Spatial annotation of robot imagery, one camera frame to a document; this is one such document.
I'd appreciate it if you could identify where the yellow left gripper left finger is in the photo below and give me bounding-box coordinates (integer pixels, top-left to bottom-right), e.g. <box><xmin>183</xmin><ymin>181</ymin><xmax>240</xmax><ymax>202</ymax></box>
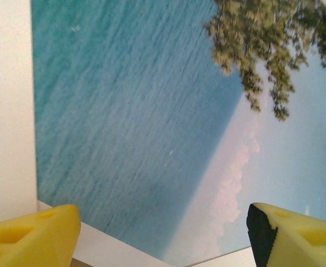
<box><xmin>0</xmin><ymin>204</ymin><xmax>82</xmax><ymax>267</ymax></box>

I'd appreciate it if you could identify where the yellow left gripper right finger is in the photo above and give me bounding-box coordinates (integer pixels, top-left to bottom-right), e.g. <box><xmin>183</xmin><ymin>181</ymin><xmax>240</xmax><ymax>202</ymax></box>
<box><xmin>245</xmin><ymin>202</ymin><xmax>326</xmax><ymax>267</ymax></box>

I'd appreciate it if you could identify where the sea and tree photo print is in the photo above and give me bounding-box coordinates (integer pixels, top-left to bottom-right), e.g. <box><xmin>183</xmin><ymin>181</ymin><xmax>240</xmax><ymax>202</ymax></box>
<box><xmin>30</xmin><ymin>0</ymin><xmax>326</xmax><ymax>263</ymax></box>

